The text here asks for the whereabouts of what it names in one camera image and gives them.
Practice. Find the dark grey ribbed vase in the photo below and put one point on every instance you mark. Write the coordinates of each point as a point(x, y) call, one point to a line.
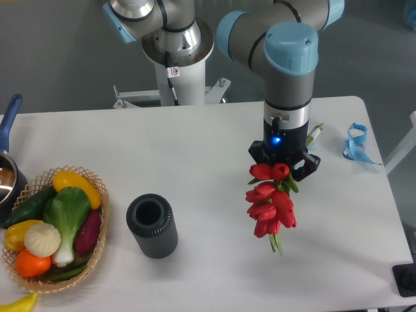
point(151, 220)

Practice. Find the yellow banana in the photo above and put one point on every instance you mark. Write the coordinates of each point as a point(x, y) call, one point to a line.
point(24, 304)

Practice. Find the red tulip bouquet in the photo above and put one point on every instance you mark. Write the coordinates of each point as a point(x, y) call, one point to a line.
point(270, 199)

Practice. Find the purple sweet potato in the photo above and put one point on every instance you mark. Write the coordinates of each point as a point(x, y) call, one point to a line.
point(88, 235)

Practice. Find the yellow bell pepper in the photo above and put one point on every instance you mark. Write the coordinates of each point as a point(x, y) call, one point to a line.
point(15, 234)

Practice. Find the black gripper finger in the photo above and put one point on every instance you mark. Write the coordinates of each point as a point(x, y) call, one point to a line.
point(260, 153)
point(308, 164)

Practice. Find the blue object at corner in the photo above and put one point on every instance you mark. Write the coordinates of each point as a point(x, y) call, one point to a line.
point(409, 13)

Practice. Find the orange fruit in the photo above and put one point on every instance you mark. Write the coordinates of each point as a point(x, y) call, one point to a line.
point(29, 265)

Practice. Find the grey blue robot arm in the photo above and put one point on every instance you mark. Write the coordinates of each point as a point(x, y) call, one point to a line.
point(280, 45)

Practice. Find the black device at edge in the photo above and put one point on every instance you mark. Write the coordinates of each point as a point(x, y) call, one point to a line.
point(404, 275)

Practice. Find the blue ribbon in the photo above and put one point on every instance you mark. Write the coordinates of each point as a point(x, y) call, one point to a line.
point(354, 149)

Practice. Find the white furniture frame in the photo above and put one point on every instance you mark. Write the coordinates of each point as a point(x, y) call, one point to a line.
point(402, 148)

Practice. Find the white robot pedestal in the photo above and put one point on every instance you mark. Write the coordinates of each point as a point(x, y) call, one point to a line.
point(179, 61)

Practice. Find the blue handled saucepan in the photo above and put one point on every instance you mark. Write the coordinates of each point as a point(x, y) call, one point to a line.
point(12, 179)

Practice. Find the green beans in basket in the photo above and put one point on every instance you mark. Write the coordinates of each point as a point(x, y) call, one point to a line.
point(68, 272)

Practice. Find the dark green cucumber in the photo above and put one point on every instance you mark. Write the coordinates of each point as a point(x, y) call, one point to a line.
point(30, 209)

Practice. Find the white steamed bun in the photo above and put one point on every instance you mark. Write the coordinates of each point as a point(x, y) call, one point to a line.
point(42, 239)

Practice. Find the woven wicker basket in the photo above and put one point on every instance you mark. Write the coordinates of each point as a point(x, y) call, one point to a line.
point(42, 284)

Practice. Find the green bok choy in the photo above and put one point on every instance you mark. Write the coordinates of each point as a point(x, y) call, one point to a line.
point(67, 211)

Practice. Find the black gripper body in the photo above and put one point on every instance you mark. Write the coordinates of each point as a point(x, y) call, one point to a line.
point(288, 146)

